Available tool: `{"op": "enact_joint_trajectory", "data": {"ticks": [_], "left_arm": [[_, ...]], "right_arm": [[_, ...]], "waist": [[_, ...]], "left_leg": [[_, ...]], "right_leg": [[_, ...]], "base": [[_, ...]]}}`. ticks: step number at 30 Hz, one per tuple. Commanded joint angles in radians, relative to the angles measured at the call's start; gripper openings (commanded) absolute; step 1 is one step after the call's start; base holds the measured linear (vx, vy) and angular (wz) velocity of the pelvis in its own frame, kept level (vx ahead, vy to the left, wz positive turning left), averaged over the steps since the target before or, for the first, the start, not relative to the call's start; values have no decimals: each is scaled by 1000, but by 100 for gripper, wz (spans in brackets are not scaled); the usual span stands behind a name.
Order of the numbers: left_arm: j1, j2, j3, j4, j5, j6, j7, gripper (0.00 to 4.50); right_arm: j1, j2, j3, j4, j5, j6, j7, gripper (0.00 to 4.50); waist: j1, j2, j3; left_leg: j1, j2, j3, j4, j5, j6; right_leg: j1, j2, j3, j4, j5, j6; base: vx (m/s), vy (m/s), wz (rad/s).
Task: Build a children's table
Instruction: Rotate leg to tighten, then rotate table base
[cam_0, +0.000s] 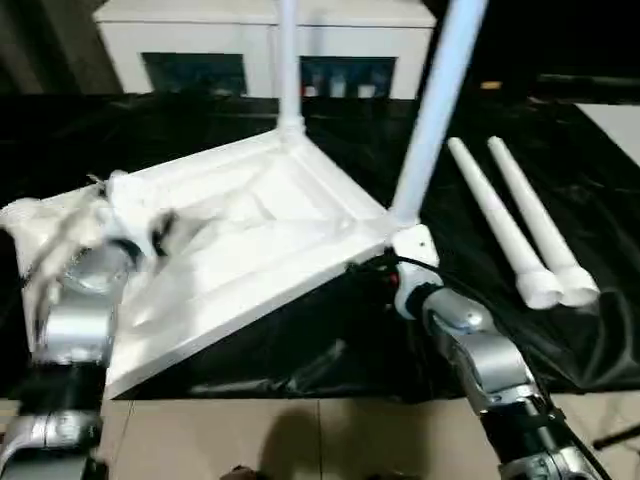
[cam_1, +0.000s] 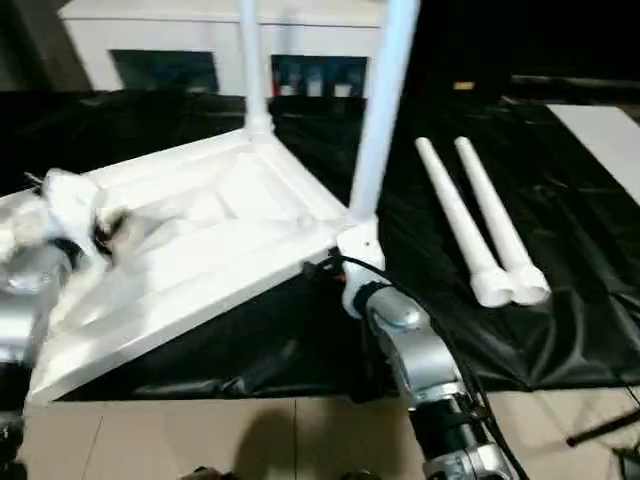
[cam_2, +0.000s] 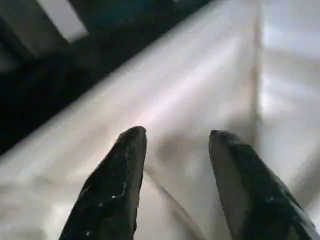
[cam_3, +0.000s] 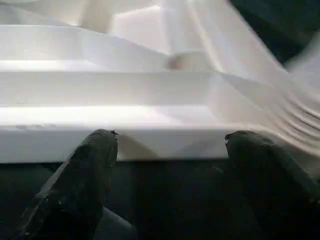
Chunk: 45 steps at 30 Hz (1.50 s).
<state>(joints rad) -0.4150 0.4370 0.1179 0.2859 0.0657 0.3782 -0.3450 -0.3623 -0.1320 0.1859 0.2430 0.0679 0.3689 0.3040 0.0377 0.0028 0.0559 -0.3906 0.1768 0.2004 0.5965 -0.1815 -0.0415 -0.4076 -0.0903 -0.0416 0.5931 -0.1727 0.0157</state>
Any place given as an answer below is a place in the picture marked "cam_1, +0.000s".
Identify white cabinet with glass doors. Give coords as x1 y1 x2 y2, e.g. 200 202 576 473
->
57 0 386 99

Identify black horizontal bar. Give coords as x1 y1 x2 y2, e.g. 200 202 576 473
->
510 74 640 92

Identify white plastic table top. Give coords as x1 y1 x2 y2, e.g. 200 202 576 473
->
0 127 377 404

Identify black metal stand leg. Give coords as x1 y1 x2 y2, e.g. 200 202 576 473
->
566 412 640 447

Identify dark floor object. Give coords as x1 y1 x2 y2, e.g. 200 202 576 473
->
612 445 640 480

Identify white plastic table leg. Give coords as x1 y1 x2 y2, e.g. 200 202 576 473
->
346 0 422 229
414 138 515 307
238 0 275 144
453 136 552 306

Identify white flat board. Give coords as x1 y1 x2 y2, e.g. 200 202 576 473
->
544 103 640 207

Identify black right camera cable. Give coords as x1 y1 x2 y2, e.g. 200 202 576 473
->
327 254 530 480

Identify black plastic mat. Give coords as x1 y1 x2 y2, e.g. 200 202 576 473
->
0 88 640 402

